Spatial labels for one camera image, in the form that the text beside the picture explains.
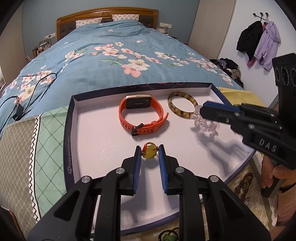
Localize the clear crystal bead bracelet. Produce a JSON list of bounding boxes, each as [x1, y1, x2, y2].
[[191, 105, 219, 135]]

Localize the tortoiseshell bangle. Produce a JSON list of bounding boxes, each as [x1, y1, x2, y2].
[[167, 91, 198, 119]]

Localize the maroon beaded bracelet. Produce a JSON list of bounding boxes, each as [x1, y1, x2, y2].
[[234, 172, 254, 202]]

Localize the green stone ring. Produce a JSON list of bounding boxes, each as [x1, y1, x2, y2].
[[158, 230, 179, 241]]

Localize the orange smart watch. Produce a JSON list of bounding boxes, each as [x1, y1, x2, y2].
[[118, 94, 169, 137]]

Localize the pink sleeve forearm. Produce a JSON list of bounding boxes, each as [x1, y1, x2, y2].
[[270, 185, 295, 240]]

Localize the right hand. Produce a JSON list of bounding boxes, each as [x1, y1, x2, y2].
[[261, 155, 295, 188]]

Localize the clothes pile on floor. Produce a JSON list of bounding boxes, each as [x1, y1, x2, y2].
[[210, 58, 244, 88]]

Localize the black jacket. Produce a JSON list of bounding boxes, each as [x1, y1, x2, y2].
[[236, 21, 263, 61]]

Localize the purple jacket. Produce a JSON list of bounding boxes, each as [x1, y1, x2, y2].
[[247, 22, 281, 71]]

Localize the patterned blanket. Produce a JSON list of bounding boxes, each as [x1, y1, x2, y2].
[[0, 86, 278, 241]]

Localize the navy shallow box tray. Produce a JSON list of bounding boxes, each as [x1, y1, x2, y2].
[[63, 82, 257, 236]]

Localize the blue floral duvet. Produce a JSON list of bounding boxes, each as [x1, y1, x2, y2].
[[1, 20, 239, 129]]

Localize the right patterned pillow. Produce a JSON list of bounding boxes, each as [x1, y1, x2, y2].
[[112, 14, 139, 22]]

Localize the patterned pillow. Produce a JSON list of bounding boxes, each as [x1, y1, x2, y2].
[[75, 18, 102, 28], [112, 14, 139, 22]]

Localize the left patterned pillow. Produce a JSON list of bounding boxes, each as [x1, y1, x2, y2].
[[75, 18, 102, 28]]

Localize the wooden headboard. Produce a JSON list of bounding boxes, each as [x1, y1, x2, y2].
[[56, 6, 159, 41]]

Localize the wall coat hooks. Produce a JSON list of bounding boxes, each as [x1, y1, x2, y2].
[[253, 12, 269, 23]]

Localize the black charging cable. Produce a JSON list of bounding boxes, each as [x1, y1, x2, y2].
[[0, 72, 58, 130]]

